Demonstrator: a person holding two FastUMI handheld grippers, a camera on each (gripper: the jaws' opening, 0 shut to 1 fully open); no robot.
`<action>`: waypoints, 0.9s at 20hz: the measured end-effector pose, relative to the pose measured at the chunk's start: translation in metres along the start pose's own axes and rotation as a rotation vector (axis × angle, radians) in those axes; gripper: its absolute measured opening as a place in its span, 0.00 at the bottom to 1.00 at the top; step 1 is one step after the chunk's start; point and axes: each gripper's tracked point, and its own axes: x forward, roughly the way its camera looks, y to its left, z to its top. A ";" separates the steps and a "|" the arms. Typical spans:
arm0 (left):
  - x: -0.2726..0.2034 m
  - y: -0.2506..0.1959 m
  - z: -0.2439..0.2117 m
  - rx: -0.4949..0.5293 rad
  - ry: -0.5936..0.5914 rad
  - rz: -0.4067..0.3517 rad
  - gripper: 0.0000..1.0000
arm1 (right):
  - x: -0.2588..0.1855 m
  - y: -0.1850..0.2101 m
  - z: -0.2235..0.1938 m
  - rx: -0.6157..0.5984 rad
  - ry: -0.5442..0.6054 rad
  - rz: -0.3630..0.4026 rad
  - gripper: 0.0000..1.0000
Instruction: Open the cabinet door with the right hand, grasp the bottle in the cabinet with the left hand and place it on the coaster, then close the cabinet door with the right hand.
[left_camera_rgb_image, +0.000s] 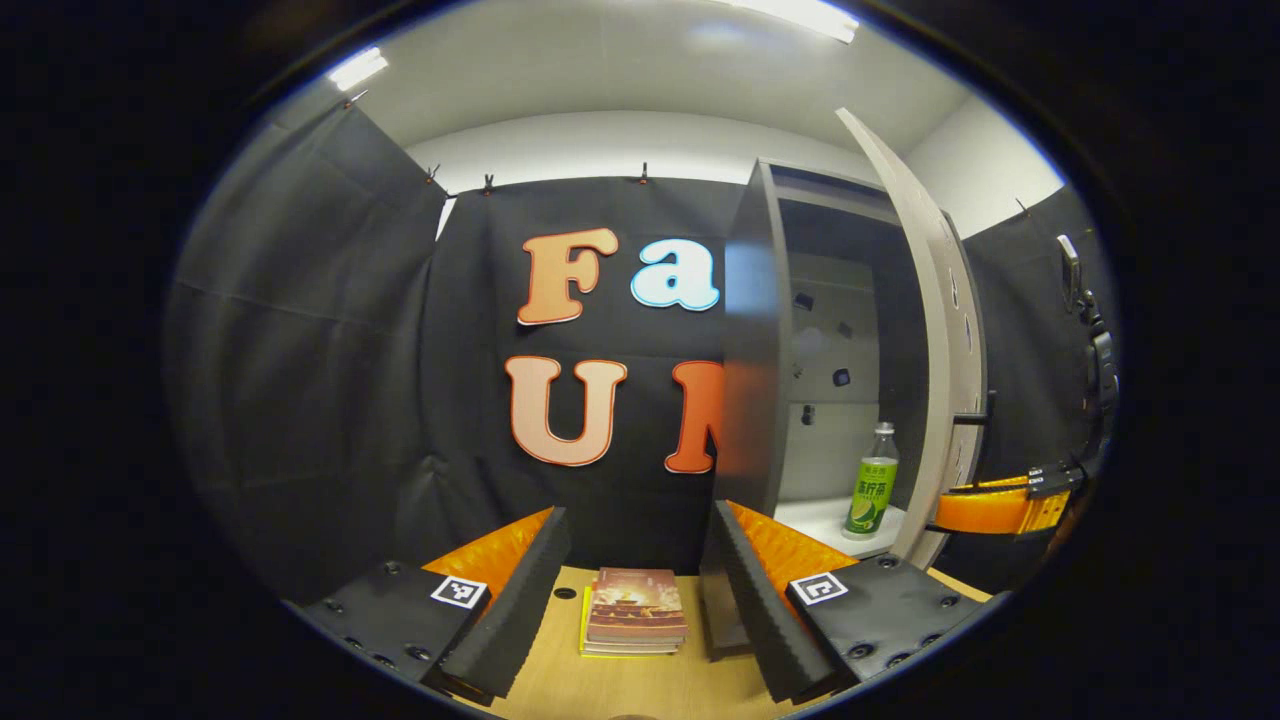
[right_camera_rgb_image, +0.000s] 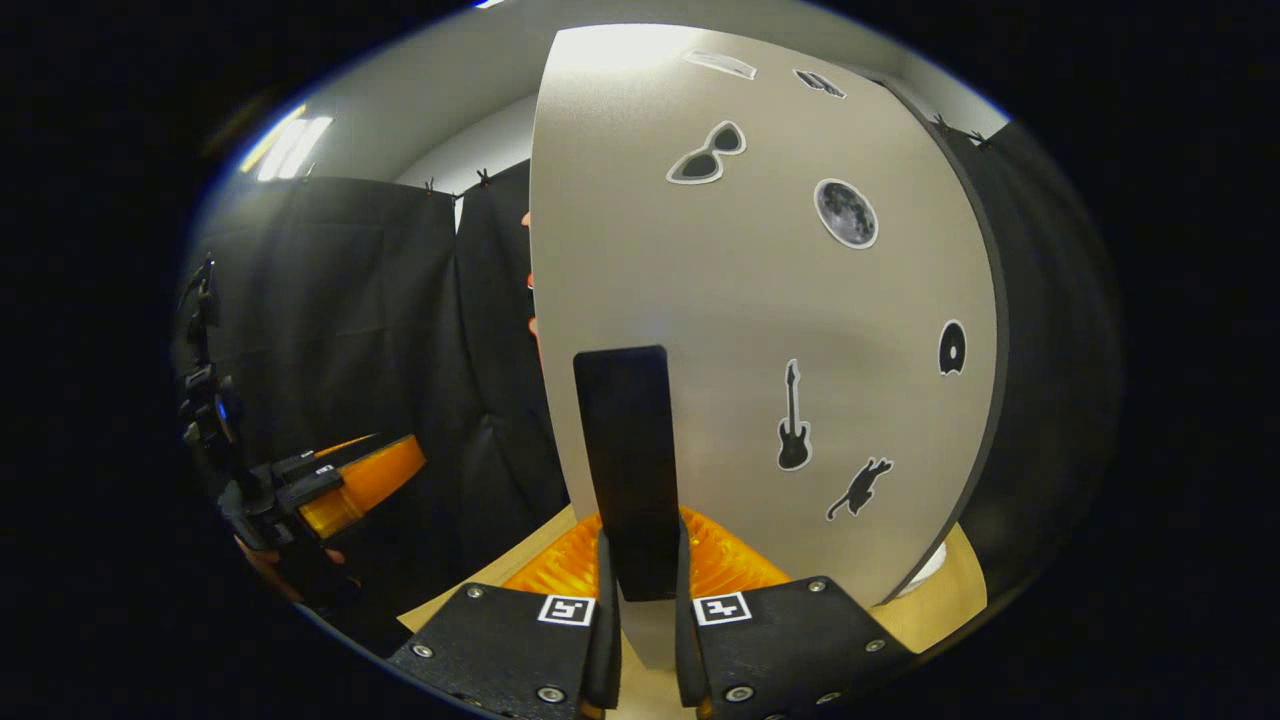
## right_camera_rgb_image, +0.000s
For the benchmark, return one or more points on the ceiling light panel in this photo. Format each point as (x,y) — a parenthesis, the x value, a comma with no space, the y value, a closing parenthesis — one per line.
(290,145)

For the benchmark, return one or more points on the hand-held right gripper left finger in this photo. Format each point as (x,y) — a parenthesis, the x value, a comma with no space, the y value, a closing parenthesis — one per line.
(606,650)

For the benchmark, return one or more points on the white lidded bowl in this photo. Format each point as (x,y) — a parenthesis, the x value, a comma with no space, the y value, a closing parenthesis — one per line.
(925,570)

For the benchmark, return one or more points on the black backdrop cloth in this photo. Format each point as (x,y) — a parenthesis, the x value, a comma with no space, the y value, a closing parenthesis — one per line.
(380,300)

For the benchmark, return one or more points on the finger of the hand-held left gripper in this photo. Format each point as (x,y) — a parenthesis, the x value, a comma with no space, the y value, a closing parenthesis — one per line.
(370,480)
(348,447)

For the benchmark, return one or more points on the beige cabinet door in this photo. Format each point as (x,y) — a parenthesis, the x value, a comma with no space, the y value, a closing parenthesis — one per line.
(750,320)

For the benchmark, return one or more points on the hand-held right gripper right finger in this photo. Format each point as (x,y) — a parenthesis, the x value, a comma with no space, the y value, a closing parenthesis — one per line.
(688,650)

